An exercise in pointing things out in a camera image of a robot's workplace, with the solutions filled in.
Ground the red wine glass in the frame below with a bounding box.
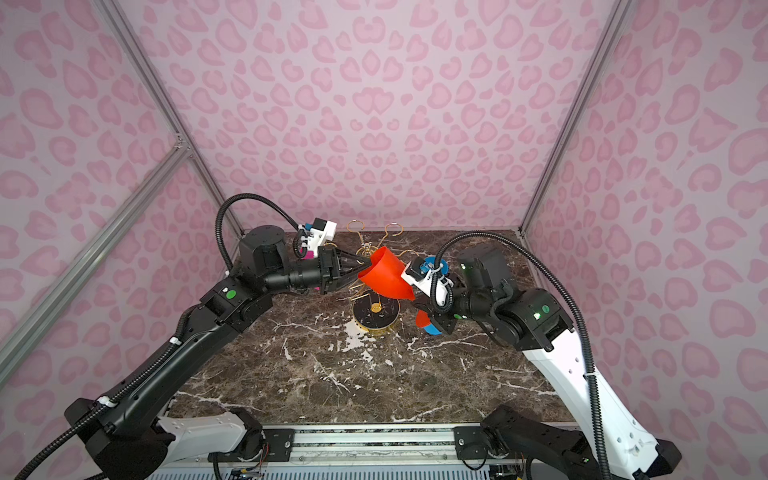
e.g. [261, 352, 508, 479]
[353, 247, 415, 335]

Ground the blue wine glass front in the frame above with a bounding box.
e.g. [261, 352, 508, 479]
[423, 324, 442, 336]

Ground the blue wine glass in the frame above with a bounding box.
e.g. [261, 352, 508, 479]
[420, 256, 448, 273]
[423, 324, 442, 336]

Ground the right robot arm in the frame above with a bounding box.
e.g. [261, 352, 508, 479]
[403, 232, 682, 479]

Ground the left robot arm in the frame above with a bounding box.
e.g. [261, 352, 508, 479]
[65, 225, 371, 479]

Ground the aluminium diagonal brace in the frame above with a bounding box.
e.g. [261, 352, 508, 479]
[1, 141, 189, 385]

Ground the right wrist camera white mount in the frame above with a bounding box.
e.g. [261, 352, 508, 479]
[401, 257, 453, 307]

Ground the gold wire glass rack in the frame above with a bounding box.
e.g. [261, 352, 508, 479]
[346, 220, 414, 336]

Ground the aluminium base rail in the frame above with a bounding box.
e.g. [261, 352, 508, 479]
[134, 422, 631, 480]

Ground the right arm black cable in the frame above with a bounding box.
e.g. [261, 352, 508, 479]
[428, 230, 613, 480]

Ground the aluminium corner post right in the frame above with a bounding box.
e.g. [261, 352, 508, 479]
[518, 0, 636, 240]

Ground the aluminium corner post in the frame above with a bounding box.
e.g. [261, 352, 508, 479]
[518, 0, 636, 240]
[92, 0, 226, 206]

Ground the aluminium corner post left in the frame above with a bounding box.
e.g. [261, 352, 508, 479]
[92, 0, 226, 206]

